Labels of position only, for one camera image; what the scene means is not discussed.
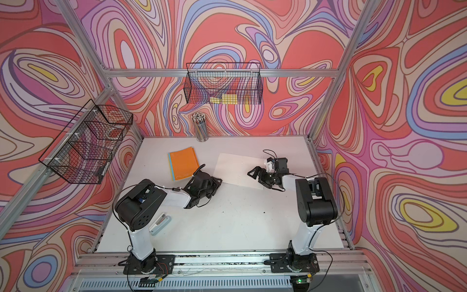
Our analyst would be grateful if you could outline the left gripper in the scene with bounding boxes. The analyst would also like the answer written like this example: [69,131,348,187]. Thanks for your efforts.
[198,176,224,200]

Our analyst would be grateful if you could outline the remaining cream lined notebook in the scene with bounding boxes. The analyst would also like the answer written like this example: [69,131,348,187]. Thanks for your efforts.
[168,147,199,181]

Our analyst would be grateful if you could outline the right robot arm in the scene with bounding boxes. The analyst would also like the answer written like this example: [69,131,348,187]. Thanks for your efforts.
[247,158,339,274]

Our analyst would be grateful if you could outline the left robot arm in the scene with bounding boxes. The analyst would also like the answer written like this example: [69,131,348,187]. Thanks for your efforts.
[113,169,223,264]

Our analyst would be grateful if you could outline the metal pen cup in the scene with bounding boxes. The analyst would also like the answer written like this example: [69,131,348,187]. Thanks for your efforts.
[192,112,209,142]

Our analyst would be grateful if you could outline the light blue white stapler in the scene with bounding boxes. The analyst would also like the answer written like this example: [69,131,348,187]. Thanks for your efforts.
[148,213,171,236]

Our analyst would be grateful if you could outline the yellow sticky notes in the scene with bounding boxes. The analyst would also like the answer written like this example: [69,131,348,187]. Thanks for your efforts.
[209,94,238,105]

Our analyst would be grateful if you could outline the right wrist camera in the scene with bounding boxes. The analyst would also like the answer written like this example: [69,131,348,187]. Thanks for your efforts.
[265,157,276,173]

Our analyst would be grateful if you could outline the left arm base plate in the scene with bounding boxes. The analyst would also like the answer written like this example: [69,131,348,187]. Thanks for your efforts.
[124,254,175,275]

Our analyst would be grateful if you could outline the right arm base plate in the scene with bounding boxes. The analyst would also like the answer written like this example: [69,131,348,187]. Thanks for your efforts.
[263,253,320,275]

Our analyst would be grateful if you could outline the black wire basket back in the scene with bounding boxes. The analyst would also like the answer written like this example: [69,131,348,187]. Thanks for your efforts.
[183,62,263,105]

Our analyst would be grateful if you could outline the black wire basket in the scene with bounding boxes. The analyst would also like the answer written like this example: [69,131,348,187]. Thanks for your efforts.
[183,62,263,105]
[38,100,133,184]

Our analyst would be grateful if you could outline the black wire basket left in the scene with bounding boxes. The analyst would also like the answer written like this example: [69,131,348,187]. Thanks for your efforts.
[38,100,133,184]

